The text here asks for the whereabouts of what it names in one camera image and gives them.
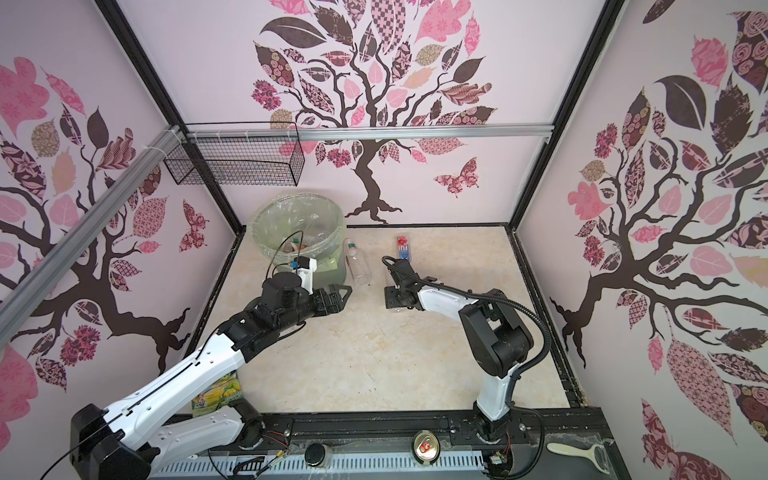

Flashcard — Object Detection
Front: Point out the black wire wall basket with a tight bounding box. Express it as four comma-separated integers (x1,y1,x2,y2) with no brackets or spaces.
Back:
164,120,305,187

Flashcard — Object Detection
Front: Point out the clear bottle green cap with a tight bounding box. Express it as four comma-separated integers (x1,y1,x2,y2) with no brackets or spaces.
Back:
345,239,371,286

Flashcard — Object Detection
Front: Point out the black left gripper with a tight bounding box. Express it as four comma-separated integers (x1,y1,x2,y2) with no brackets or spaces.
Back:
277,284,352,333

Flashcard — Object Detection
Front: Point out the green snack bag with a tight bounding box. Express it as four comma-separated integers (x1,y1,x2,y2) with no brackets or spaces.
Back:
191,371,243,417

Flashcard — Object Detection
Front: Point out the aluminium rail left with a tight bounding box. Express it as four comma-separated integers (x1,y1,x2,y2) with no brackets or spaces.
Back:
1,125,183,345

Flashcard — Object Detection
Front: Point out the tin can on base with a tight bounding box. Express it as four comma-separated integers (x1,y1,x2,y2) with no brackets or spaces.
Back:
411,430,441,465

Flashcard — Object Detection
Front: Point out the white vented base panel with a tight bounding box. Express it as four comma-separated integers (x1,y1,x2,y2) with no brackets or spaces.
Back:
149,451,487,480

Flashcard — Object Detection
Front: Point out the clear bottle pink blue label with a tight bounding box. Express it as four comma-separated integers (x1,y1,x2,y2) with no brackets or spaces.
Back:
396,235,412,261

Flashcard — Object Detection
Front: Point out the aluminium rail back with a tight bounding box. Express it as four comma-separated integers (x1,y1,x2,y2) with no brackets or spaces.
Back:
186,123,554,141

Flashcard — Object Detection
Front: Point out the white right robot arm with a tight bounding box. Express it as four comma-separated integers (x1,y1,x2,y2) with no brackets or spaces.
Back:
382,256,534,432

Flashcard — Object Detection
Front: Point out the aluminium rail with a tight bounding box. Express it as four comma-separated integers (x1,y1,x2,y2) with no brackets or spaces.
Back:
186,123,554,141
1,125,183,345

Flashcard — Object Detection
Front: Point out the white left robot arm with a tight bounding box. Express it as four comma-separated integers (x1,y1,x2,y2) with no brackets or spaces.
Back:
69,272,352,479

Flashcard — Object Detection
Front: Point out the white peeler tool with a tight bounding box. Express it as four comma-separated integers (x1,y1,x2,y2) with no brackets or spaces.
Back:
546,442,611,475

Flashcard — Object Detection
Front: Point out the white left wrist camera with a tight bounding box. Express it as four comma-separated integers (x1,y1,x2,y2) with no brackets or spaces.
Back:
291,256,317,294

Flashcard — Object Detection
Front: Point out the black round knob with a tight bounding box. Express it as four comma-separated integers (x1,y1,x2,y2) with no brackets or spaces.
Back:
304,443,330,468

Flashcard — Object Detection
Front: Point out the black corrugated cable hose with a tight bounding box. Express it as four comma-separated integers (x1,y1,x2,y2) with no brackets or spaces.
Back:
382,256,553,480

